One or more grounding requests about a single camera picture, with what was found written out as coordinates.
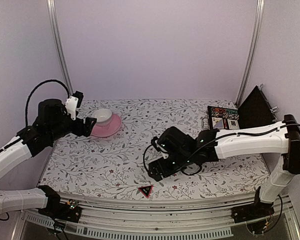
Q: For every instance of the floral table mat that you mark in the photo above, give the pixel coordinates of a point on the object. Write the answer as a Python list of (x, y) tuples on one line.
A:
[(113, 167)]

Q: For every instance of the black red triangle button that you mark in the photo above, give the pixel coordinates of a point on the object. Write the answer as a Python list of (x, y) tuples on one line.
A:
[(146, 190)]

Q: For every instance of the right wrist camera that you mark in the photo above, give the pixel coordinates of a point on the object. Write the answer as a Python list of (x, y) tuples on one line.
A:
[(159, 148)]

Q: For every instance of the metal front rail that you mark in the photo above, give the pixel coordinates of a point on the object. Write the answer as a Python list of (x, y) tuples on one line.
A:
[(196, 219)]

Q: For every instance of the left aluminium frame post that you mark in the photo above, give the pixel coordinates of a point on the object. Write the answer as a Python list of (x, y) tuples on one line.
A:
[(51, 7)]

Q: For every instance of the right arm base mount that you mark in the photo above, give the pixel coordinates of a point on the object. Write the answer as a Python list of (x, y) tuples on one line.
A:
[(252, 211)]

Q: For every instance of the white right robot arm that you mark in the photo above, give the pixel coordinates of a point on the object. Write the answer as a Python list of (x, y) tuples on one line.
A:
[(180, 150)]

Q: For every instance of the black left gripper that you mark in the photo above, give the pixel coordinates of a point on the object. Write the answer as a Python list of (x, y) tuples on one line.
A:
[(80, 131)]

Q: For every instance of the pink saucer plate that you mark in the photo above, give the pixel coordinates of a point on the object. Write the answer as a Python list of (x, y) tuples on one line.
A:
[(107, 130)]

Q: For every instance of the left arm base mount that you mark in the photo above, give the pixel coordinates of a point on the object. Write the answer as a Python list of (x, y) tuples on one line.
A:
[(69, 211)]

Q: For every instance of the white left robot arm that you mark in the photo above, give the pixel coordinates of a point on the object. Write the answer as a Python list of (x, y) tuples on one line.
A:
[(54, 121)]

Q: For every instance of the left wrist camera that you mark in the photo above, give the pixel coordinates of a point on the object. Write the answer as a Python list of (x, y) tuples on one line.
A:
[(72, 103)]

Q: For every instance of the aluminium frame post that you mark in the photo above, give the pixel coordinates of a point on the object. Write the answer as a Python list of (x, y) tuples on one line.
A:
[(257, 25), (51, 7)]

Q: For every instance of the blue beige card deck box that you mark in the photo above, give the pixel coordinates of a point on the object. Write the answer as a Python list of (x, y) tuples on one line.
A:
[(219, 123)]

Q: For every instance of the right aluminium frame post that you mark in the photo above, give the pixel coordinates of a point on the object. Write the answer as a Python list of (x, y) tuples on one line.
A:
[(257, 25)]

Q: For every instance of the white ceramic bowl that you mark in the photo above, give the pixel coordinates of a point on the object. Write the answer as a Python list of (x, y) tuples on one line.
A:
[(103, 116)]

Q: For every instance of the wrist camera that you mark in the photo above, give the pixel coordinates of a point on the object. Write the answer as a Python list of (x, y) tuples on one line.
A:
[(72, 103), (159, 148)]

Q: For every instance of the chip rows in case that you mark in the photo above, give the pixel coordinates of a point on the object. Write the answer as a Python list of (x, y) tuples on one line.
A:
[(225, 113)]

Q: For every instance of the black poker set case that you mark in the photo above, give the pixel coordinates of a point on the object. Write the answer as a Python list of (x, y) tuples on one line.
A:
[(255, 111)]

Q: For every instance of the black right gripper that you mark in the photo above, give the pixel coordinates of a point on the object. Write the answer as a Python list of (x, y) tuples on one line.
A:
[(166, 172)]

